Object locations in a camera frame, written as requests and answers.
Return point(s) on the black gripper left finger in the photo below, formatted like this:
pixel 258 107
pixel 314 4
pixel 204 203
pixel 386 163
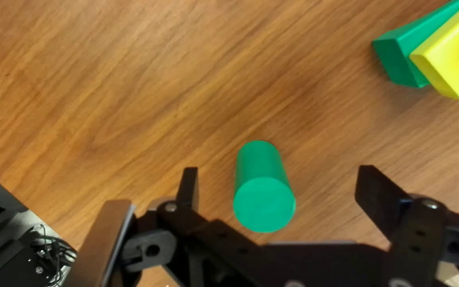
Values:
pixel 187 195

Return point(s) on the green arch building block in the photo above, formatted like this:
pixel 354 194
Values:
pixel 394 48

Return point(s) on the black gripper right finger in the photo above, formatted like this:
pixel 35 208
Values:
pixel 386 205

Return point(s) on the green cylinder block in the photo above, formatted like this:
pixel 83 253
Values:
pixel 263 198

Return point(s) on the yellow arch building block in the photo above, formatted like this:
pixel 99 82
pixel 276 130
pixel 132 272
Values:
pixel 438 60

